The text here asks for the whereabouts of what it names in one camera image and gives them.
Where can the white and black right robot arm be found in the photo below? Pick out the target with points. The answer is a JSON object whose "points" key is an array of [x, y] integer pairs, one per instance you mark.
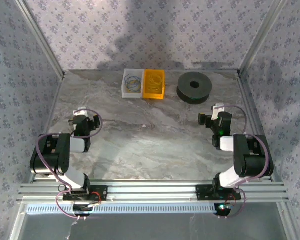
{"points": [[252, 155]]}

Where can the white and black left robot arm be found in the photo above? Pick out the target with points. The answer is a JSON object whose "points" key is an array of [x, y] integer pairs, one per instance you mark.
{"points": [[50, 155]]}

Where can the white plastic bin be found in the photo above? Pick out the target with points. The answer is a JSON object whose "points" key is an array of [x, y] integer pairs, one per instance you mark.
{"points": [[131, 95]]}

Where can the yellow plastic bin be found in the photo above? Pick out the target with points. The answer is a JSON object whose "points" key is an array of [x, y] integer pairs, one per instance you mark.
{"points": [[152, 96]]}

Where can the black controller board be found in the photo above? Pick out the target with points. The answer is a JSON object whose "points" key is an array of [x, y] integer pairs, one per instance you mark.
{"points": [[82, 210], [222, 211]]}

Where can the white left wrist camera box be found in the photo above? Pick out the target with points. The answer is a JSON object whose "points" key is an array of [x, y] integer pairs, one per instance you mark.
{"points": [[80, 111]]}

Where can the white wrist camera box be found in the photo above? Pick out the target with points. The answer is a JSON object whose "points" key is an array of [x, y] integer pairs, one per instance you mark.
{"points": [[218, 108], [80, 111]]}

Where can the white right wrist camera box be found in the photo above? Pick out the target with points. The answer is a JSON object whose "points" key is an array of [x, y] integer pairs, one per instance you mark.
{"points": [[218, 108]]}

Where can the aluminium frame rail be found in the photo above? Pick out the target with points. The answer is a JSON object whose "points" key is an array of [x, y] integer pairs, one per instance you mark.
{"points": [[247, 105]]}

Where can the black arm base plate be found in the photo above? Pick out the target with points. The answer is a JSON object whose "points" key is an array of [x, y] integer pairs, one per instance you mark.
{"points": [[202, 192], [102, 192]]}

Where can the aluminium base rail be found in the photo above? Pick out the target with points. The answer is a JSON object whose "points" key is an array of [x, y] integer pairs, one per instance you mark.
{"points": [[152, 190]]}

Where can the aluminium frame post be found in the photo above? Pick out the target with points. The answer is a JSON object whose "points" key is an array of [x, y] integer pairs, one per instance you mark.
{"points": [[262, 37], [40, 37]]}

